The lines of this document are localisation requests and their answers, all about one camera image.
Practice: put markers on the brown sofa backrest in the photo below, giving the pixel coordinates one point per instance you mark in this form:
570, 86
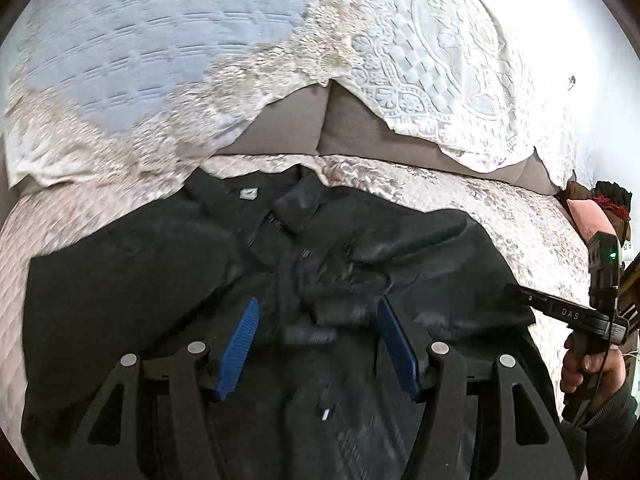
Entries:
350, 125

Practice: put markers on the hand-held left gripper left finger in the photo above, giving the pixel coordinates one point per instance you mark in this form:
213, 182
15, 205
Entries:
240, 350

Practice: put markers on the beige quilted bedspread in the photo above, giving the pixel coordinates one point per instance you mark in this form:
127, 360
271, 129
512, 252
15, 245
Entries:
525, 210

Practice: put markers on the dark fringed cloth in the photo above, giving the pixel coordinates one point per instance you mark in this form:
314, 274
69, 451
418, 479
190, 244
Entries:
612, 200

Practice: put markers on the blue lace-edged cover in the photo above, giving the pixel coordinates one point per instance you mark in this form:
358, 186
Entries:
150, 60

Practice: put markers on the person's right forearm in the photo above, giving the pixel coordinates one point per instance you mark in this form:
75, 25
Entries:
615, 435

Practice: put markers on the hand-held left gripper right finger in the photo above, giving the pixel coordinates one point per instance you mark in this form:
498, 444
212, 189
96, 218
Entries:
397, 350

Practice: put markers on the white lace cover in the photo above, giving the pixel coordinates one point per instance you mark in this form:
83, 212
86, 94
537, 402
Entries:
450, 70

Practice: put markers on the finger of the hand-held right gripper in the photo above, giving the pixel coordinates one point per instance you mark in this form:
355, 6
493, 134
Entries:
560, 310

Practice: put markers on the person's right hand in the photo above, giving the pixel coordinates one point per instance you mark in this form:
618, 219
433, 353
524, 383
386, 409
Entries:
605, 372

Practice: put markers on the pink pillow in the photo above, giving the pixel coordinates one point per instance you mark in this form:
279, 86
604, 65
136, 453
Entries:
590, 217

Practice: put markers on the black shirt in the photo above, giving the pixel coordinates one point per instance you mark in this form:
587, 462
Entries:
165, 260

